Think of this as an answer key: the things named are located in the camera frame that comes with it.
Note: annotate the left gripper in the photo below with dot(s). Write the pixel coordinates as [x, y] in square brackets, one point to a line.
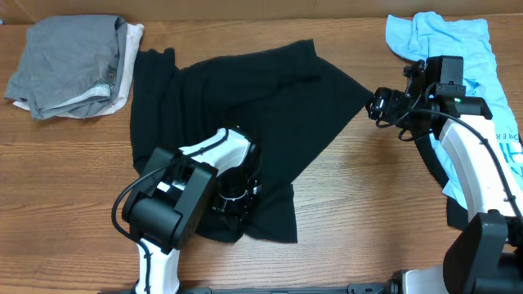
[237, 212]

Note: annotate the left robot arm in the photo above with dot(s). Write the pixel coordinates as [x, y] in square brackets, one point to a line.
[165, 205]

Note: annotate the folded grey shorts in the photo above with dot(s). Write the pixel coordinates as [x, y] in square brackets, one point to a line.
[65, 61]

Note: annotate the light blue t-shirt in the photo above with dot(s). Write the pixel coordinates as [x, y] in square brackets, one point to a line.
[428, 35]

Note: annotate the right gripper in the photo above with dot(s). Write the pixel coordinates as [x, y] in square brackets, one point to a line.
[393, 98]

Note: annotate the folded white garment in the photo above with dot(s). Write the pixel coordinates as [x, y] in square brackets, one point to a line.
[130, 57]

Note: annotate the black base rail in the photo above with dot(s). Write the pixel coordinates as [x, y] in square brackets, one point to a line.
[352, 288]

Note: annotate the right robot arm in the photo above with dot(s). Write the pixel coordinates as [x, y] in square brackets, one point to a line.
[487, 256]

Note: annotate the black t-shirt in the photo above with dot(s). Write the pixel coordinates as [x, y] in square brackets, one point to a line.
[288, 101]

